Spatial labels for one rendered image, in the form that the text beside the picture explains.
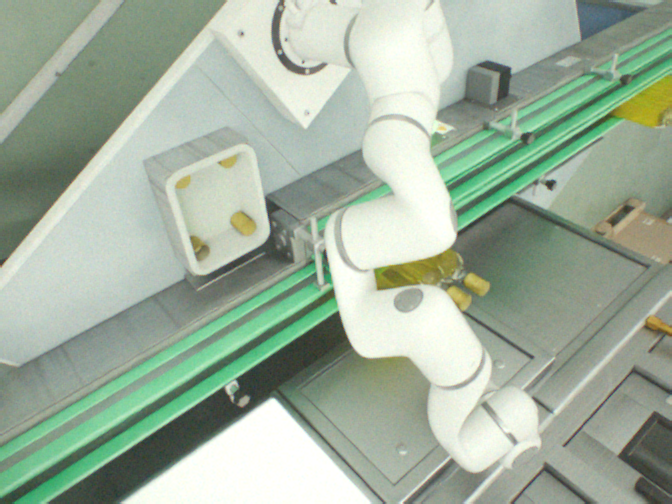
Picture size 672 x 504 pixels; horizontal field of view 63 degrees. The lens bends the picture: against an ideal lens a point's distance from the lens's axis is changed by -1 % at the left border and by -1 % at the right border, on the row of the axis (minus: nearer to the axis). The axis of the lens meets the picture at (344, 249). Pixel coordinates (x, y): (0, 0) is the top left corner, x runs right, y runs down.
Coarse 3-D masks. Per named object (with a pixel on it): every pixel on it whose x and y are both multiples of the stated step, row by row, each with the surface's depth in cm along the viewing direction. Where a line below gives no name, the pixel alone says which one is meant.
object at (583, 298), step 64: (512, 256) 144; (576, 256) 142; (640, 256) 139; (512, 320) 127; (576, 320) 125; (640, 320) 120; (256, 384) 117; (576, 384) 108; (640, 384) 112; (576, 448) 102; (640, 448) 101
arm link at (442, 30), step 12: (432, 12) 73; (432, 24) 74; (444, 24) 76; (348, 36) 84; (432, 36) 75; (444, 36) 76; (348, 48) 85; (432, 48) 76; (444, 48) 77; (348, 60) 86; (444, 60) 78; (444, 72) 79
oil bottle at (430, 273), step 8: (400, 264) 116; (408, 264) 116; (416, 264) 115; (424, 264) 115; (432, 264) 115; (416, 272) 114; (424, 272) 113; (432, 272) 113; (440, 272) 113; (424, 280) 113; (432, 280) 112; (440, 280) 113
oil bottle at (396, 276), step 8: (376, 272) 115; (384, 272) 114; (392, 272) 114; (400, 272) 114; (408, 272) 114; (384, 280) 113; (392, 280) 112; (400, 280) 112; (408, 280) 112; (416, 280) 112
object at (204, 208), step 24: (240, 144) 96; (192, 168) 91; (216, 168) 103; (240, 168) 103; (168, 192) 91; (192, 192) 102; (216, 192) 106; (240, 192) 108; (192, 216) 105; (216, 216) 108; (264, 216) 107; (216, 240) 109; (240, 240) 109; (264, 240) 110; (192, 264) 101; (216, 264) 105
